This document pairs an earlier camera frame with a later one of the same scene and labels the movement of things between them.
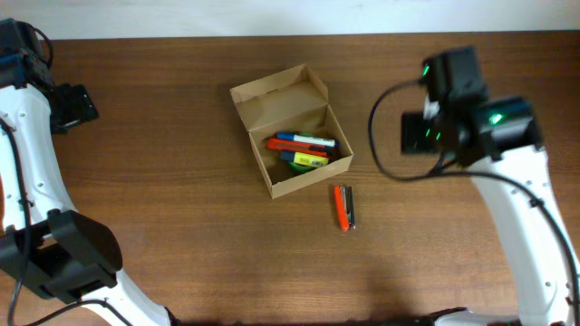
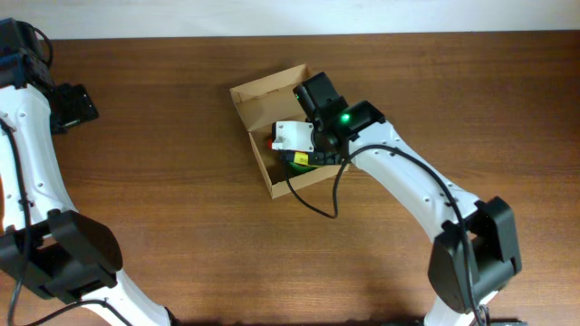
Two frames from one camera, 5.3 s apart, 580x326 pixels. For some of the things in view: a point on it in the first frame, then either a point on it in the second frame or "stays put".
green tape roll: x=295 y=169 stays put
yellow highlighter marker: x=310 y=159 stays put
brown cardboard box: x=296 y=138 stays put
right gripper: x=410 y=136 -> x=324 y=156
